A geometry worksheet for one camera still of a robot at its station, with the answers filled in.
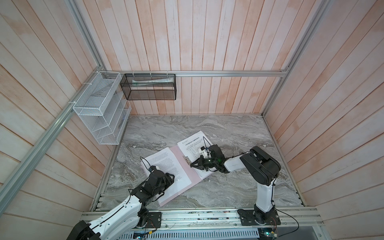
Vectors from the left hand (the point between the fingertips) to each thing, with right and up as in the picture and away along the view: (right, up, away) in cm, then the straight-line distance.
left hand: (172, 181), depth 85 cm
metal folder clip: (+9, +10, +10) cm, 17 cm away
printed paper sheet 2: (+10, +18, +16) cm, 26 cm away
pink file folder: (+8, +7, +8) cm, 13 cm away
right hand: (+11, +8, +6) cm, 15 cm away
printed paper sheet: (-5, +10, +9) cm, 14 cm away
